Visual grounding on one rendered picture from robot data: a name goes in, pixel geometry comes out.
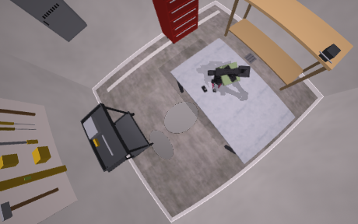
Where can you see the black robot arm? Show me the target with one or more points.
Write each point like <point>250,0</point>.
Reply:
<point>230,72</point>

